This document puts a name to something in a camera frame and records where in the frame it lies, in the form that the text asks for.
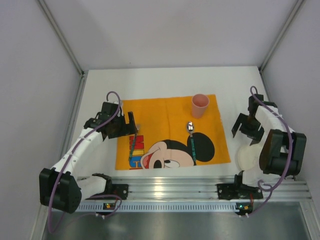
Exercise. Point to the orange cartoon mouse placemat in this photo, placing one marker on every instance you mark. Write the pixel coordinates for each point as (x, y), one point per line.
(163, 141)

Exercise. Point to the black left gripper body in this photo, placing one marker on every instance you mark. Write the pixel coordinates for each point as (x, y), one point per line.
(127, 124)

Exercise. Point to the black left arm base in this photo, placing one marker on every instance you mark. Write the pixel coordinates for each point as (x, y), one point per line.
(120, 190)

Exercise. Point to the right aluminium corner post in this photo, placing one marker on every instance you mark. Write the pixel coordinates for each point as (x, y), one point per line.
(289, 20)

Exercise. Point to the green handled spoon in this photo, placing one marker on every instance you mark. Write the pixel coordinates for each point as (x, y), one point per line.
(190, 129)

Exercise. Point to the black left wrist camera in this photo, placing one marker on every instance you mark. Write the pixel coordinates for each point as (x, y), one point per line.
(109, 108)

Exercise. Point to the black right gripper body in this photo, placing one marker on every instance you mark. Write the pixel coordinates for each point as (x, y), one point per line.
(250, 125)

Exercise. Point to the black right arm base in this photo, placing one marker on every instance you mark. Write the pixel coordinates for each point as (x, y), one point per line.
(237, 190)

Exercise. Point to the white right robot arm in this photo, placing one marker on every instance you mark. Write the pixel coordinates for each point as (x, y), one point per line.
(274, 149)

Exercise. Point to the aluminium mounting rail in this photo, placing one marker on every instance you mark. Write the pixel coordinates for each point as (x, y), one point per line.
(159, 188)

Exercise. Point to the aluminium corner post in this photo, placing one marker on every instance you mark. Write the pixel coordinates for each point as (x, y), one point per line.
(60, 35)
(289, 20)

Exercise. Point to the perforated metal cable tray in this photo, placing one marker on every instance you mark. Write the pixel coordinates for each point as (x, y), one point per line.
(170, 207)

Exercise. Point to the green handled fork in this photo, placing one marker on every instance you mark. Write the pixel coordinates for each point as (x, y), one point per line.
(134, 142)

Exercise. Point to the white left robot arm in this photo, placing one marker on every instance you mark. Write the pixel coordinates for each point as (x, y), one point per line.
(62, 187)

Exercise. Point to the pink plastic cup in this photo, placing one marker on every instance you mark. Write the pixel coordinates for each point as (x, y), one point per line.
(199, 104)

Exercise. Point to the left aluminium corner post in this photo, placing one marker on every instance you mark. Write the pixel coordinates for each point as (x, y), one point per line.
(60, 35)

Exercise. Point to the cream round plate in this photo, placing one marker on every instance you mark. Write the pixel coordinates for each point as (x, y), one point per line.
(248, 156)

